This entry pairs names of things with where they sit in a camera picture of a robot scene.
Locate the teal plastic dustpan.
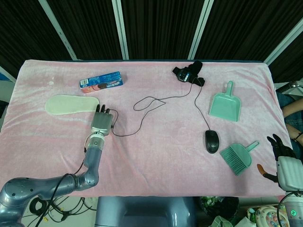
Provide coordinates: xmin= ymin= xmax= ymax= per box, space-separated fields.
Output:
xmin=208 ymin=80 xmax=242 ymax=122

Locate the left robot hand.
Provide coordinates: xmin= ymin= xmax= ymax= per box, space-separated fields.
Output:
xmin=90 ymin=103 xmax=115 ymax=137

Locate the white shoe insole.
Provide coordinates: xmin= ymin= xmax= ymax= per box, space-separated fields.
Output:
xmin=45 ymin=94 xmax=100 ymax=116

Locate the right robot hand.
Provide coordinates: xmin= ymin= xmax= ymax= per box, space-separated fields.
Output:
xmin=257 ymin=133 xmax=303 ymax=191

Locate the black wrist strap device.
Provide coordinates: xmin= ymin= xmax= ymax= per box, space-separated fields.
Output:
xmin=172 ymin=60 xmax=206 ymax=87

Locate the pink table cloth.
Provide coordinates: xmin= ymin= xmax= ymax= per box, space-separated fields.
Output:
xmin=0 ymin=59 xmax=293 ymax=197

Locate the teal hand brush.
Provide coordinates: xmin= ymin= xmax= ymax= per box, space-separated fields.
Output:
xmin=220 ymin=140 xmax=260 ymax=176

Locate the colourful baby toy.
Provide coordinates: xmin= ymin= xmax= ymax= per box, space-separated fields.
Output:
xmin=246 ymin=205 xmax=288 ymax=227

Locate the person's forearm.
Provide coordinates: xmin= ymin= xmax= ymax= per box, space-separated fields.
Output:
xmin=281 ymin=98 xmax=303 ymax=119

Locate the black computer mouse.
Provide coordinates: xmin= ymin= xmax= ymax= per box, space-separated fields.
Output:
xmin=205 ymin=130 xmax=221 ymax=154

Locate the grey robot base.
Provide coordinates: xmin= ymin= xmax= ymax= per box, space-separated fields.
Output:
xmin=94 ymin=196 xmax=197 ymax=227

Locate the blue cookie box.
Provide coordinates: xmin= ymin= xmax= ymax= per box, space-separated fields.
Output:
xmin=79 ymin=71 xmax=125 ymax=94

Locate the black cable bundle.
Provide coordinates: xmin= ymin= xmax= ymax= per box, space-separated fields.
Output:
xmin=111 ymin=79 xmax=211 ymax=137

